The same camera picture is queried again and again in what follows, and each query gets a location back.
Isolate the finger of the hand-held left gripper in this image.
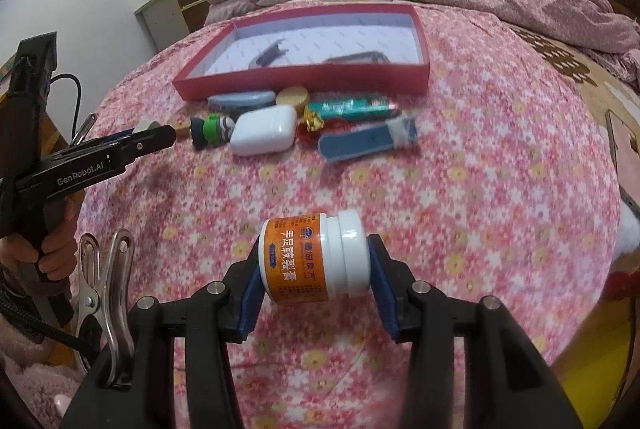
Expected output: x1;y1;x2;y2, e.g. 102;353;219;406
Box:
75;130;138;152
102;125;177;162

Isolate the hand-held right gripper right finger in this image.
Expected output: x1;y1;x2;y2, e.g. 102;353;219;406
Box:
367;233;583;429

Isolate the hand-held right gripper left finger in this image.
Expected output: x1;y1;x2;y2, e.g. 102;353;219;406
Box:
60;236;268;429

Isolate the green toy figurine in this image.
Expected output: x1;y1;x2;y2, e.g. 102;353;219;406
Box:
189;113;241;150

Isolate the white jar with orange label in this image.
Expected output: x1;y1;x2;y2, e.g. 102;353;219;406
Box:
258;209;372;305

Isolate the blue oval case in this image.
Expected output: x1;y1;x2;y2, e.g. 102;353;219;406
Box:
207;90;277;112

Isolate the white earbuds case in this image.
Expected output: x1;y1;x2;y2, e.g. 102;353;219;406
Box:
230;105;298;156

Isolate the red shallow box tray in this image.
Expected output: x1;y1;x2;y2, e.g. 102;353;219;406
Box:
172;3;432;102

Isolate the red and gold ornament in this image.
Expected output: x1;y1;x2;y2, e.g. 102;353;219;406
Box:
297;114;361;144

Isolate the teal candy wrapper tube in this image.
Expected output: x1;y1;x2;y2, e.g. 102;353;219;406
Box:
305;96;399;122

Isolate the person's left hand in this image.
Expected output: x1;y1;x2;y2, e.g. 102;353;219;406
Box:
37;199;81;282

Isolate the small silver clip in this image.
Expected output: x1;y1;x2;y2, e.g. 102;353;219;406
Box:
70;113;98;144

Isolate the small pale bookshelf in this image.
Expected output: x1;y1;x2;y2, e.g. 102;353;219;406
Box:
134;0;228;54

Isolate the pink floral bedsheet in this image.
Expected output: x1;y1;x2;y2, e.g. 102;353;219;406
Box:
75;1;626;429

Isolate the large silver spring clamp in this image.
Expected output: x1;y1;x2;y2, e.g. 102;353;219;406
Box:
75;229;137;387

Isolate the grey plastic piece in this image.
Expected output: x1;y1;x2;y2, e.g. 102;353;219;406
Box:
248;38;290;70

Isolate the gold round cap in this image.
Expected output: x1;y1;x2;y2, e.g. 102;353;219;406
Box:
276;86;311;110

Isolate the grey metal hinge plate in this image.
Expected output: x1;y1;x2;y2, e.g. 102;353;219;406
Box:
322;50;393;66

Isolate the smartphone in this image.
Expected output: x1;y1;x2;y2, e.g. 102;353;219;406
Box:
606;108;640;200

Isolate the brown patterned blanket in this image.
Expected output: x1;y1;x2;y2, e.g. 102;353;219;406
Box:
510;26;640;210

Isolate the thin black cable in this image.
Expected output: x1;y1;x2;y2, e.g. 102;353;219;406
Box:
50;74;83;140

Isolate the black braided cable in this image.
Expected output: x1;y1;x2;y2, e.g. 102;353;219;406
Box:
0;276;98;360

